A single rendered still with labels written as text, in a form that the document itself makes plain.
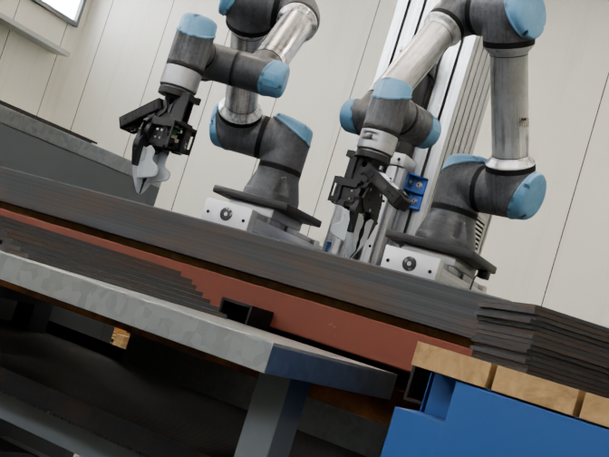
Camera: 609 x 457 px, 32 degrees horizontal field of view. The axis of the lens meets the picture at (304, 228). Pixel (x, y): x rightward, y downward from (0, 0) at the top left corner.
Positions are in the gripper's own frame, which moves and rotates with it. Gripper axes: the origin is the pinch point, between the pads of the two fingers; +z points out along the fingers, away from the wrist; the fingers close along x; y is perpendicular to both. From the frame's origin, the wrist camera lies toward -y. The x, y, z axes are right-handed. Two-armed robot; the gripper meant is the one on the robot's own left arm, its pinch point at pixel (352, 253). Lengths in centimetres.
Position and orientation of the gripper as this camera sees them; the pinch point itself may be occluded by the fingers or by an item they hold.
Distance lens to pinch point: 207.4
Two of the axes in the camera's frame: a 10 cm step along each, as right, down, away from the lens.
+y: -8.0, -2.0, 5.6
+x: -5.2, -2.3, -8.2
